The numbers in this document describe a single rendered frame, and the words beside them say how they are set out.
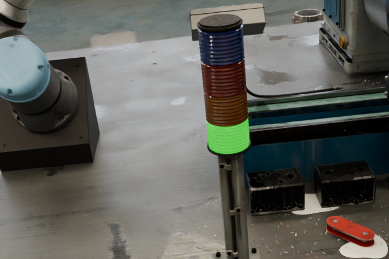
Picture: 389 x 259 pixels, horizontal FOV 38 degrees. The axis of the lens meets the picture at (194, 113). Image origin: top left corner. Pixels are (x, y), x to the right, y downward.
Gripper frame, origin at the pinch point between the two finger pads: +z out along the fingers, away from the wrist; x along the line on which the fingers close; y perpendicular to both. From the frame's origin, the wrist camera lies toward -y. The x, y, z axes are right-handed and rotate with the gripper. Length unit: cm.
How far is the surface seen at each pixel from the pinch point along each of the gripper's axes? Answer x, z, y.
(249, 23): -3.5, 10.7, -0.3
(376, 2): 2.1, 6.4, 31.1
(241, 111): -48, 42, -9
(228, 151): -45, 46, -11
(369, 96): -8.5, 31.8, 21.9
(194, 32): -2.4, 10.9, -12.9
